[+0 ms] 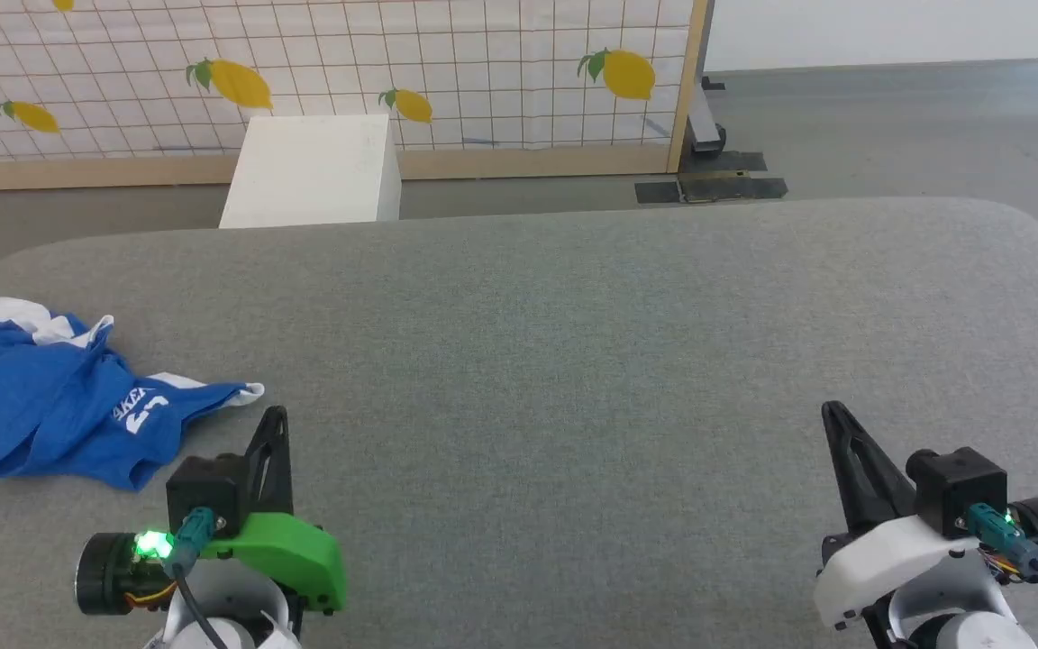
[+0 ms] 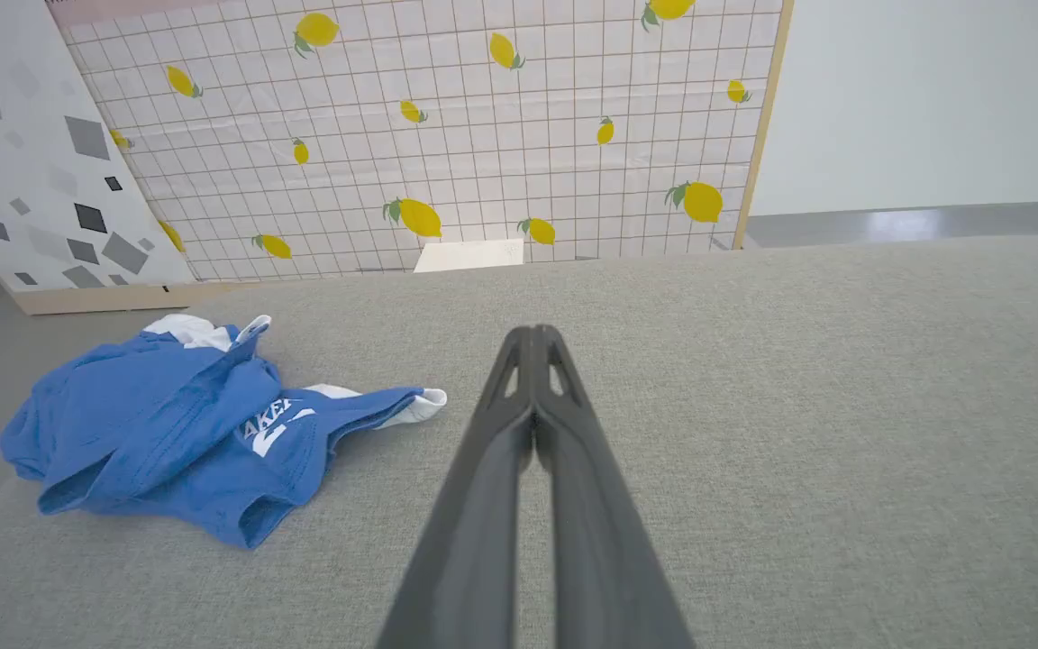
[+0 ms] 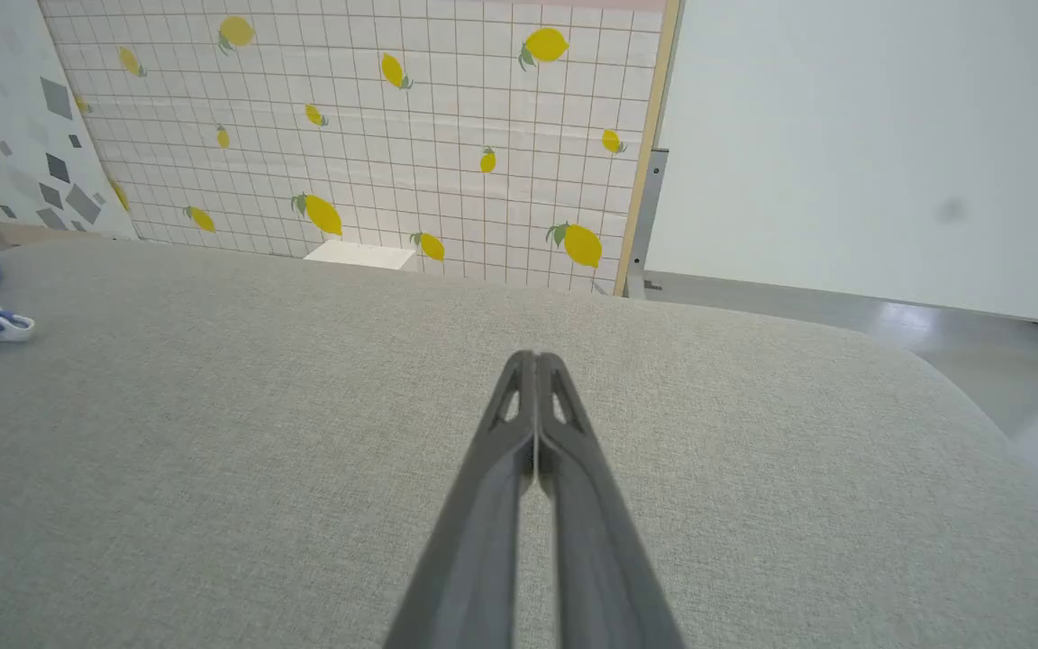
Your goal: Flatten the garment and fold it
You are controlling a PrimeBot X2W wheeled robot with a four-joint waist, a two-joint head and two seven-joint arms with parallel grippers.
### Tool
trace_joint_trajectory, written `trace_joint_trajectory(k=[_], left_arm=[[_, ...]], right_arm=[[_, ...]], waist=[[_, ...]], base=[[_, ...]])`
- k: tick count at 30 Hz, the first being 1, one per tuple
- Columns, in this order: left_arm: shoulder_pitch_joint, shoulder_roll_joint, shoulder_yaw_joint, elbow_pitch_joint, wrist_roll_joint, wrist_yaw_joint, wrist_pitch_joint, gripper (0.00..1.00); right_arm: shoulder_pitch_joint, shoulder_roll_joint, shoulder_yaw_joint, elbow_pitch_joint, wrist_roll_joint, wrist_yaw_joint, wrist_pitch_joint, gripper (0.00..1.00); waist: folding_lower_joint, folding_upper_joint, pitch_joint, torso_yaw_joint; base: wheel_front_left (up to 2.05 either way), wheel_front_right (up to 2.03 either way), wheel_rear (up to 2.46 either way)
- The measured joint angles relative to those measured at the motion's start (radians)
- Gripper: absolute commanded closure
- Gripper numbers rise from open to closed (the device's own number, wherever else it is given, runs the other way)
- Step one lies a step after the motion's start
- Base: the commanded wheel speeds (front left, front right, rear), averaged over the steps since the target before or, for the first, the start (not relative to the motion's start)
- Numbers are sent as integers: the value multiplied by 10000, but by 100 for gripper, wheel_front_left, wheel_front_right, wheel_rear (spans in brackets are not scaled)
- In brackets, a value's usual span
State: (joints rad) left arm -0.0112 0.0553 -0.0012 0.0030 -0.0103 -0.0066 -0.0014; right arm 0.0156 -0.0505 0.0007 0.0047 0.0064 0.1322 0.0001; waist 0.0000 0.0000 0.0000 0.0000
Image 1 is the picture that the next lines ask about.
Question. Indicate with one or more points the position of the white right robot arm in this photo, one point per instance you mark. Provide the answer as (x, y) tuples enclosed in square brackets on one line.
[(987, 633)]

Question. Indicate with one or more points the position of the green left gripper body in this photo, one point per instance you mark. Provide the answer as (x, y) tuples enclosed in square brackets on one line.
[(280, 554)]

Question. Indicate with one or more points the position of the lemon print partition screen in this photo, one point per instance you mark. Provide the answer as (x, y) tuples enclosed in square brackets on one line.
[(483, 54)]

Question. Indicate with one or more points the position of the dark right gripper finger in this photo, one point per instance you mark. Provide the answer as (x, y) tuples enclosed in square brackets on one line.
[(848, 487), (888, 491)]

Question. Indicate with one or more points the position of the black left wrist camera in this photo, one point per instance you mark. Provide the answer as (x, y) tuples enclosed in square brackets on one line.
[(204, 491)]

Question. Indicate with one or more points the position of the grey metal partition foot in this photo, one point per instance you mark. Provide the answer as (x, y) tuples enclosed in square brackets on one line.
[(710, 122)]

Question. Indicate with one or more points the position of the blue and white sports garment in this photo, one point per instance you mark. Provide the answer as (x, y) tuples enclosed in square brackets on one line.
[(32, 406)]

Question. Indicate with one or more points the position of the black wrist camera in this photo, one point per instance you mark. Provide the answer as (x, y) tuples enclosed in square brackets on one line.
[(956, 487), (204, 491)]

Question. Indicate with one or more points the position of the white box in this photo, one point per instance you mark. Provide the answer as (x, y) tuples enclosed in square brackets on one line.
[(312, 171)]

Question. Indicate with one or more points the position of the grey fabric sofa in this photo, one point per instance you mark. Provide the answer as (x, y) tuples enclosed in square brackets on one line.
[(519, 361)]

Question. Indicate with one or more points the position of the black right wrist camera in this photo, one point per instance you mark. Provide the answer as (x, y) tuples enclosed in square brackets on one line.
[(956, 487)]

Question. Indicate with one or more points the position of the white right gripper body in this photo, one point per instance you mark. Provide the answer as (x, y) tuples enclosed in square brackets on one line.
[(888, 559)]

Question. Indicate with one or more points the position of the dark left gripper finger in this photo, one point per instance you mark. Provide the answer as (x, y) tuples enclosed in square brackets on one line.
[(256, 469), (283, 469)]

